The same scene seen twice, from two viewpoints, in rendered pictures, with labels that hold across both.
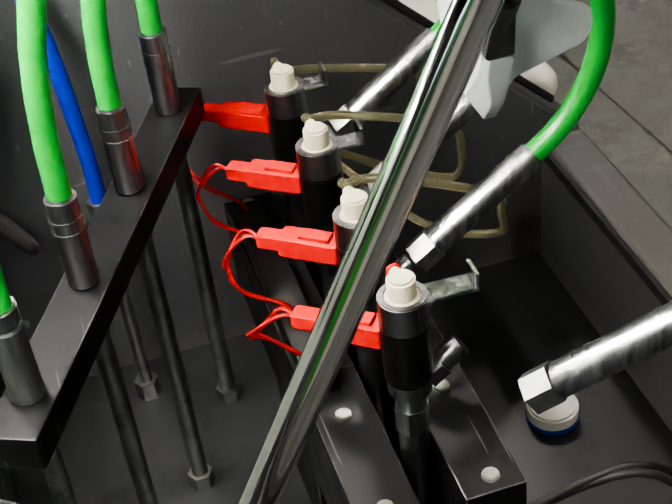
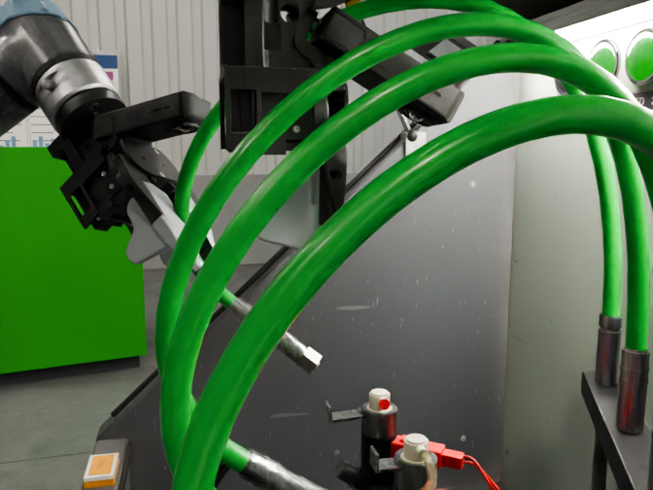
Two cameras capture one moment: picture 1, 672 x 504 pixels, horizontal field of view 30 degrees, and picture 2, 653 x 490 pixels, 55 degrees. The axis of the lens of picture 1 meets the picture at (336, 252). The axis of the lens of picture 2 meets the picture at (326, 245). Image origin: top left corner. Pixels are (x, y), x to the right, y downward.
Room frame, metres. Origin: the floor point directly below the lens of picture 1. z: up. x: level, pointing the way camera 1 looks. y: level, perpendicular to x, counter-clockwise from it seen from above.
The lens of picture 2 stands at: (0.97, -0.07, 1.30)
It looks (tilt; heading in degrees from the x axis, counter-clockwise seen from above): 9 degrees down; 180
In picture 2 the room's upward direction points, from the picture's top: straight up
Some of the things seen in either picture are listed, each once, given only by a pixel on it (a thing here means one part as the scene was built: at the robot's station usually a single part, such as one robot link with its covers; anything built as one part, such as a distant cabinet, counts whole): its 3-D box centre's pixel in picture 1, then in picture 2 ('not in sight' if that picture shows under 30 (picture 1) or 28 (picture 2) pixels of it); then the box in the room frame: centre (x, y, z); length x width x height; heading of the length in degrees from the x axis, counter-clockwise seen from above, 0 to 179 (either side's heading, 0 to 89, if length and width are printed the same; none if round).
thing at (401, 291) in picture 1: (401, 294); (380, 409); (0.51, -0.03, 1.10); 0.02 x 0.02 x 0.03
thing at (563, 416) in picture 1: (552, 410); not in sight; (0.66, -0.15, 0.84); 0.04 x 0.04 x 0.01
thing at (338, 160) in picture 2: not in sight; (326, 159); (0.54, -0.07, 1.29); 0.05 x 0.02 x 0.09; 13
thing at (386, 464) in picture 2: not in sight; (395, 455); (0.59, -0.03, 1.10); 0.03 x 0.02 x 0.01; 103
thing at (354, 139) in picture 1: (337, 138); not in sight; (0.67, -0.01, 1.10); 0.03 x 0.02 x 0.01; 103
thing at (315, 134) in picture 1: (316, 144); not in sight; (0.67, 0.00, 1.10); 0.02 x 0.02 x 0.03
